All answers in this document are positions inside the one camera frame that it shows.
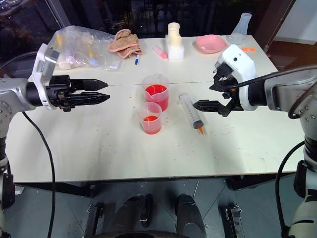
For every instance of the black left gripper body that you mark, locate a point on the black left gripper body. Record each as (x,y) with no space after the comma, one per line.
(58,93)

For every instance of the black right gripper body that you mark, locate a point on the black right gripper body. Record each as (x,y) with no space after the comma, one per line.
(229,81)

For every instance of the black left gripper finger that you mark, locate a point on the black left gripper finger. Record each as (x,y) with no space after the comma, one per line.
(91,84)
(91,98)

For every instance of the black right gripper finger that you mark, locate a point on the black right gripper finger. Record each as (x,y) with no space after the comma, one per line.
(219,85)
(209,106)

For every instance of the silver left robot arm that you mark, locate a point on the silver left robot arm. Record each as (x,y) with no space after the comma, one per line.
(10,93)

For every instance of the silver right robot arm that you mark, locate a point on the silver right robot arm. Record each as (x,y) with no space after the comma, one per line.
(292,86)

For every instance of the clear syringe orange tip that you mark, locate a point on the clear syringe orange tip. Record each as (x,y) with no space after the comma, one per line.
(192,111)

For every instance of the large beaker with red liquid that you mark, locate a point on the large beaker with red liquid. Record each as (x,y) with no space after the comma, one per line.
(156,93)

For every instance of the small beaker with red liquid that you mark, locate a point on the small beaker with red liquid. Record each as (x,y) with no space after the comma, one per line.
(150,121)

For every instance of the small orange plastic piece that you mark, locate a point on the small orange plastic piece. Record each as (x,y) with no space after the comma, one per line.
(248,49)

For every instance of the clear plastic bag with items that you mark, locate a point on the clear plastic bag with items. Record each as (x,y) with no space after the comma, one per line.
(81,48)

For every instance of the pink plastic bowl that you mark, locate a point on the pink plastic bowl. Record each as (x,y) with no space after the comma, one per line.
(210,44)

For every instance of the blue white pen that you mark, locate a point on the blue white pen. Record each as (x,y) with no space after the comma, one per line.
(137,60)

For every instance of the brown crumpled towel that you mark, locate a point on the brown crumpled towel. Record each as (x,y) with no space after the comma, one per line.
(125,44)

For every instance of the clear plastic conical flask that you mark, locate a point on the clear plastic conical flask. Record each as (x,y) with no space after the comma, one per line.
(239,29)

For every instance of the white plastic bottle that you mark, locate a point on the white plastic bottle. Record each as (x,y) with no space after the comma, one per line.
(176,50)

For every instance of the pink highlighter marker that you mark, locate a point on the pink highlighter marker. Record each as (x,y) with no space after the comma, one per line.
(160,52)

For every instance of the cream cylindrical container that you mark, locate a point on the cream cylindrical container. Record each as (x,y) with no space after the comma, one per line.
(174,29)

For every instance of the dark rounded shape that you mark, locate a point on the dark rounded shape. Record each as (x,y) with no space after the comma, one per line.
(189,215)

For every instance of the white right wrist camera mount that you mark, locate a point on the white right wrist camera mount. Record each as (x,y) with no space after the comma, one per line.
(241,62)

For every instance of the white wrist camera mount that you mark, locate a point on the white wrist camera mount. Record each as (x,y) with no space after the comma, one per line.
(42,64)
(241,62)

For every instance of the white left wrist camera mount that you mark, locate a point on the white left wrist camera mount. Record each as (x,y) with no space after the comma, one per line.
(42,64)

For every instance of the black table leg frame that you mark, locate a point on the black table leg frame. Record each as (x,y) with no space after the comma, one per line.
(94,218)
(232,219)

